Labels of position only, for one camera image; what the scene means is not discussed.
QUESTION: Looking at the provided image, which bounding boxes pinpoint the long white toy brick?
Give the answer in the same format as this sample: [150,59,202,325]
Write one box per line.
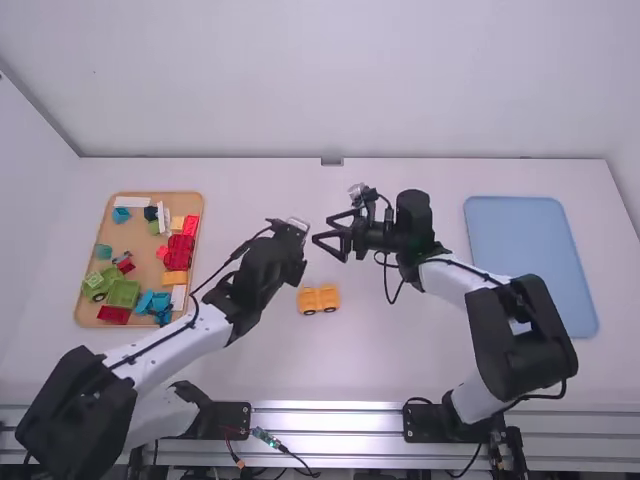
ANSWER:
[153,200,172,237]

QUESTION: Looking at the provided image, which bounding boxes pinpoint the tan tray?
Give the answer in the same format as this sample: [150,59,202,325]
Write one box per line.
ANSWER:
[73,190,205,329]

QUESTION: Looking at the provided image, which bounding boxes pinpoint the green wheeled toy brick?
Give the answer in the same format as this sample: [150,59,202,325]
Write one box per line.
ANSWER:
[81,265,126,304]

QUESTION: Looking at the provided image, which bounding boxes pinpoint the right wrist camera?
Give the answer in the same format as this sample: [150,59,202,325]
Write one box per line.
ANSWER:
[347,183,380,210]

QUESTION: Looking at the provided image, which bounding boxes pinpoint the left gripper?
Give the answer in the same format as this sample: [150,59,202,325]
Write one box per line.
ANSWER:
[272,229,309,291]

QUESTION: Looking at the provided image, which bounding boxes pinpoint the large red toy brick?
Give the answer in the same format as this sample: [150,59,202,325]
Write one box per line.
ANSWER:
[166,233,197,272]

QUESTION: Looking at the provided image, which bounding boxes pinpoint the blue mat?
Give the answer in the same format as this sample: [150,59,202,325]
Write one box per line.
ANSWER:
[462,195,600,340]

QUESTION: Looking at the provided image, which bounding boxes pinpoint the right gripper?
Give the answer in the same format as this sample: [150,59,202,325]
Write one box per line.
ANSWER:
[311,209,402,264]

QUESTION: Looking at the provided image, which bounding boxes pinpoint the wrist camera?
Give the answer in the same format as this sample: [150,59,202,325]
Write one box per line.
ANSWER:
[282,216,312,241]
[347,183,380,210]

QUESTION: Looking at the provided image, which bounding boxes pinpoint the black cable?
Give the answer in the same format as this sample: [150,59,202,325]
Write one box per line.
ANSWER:
[374,248,409,305]
[188,224,275,297]

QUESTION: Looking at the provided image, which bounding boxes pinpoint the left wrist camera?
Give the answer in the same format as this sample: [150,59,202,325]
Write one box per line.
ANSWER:
[282,216,312,241]

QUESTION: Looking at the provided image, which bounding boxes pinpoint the silver rails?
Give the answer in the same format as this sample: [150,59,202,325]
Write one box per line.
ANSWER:
[0,399,640,474]

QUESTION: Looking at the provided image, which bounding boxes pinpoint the yellow toy car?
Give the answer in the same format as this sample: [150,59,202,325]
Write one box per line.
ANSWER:
[296,283,342,317]

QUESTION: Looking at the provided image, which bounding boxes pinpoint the red and grey toy brick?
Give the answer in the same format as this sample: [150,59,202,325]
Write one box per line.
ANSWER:
[111,251,137,275]

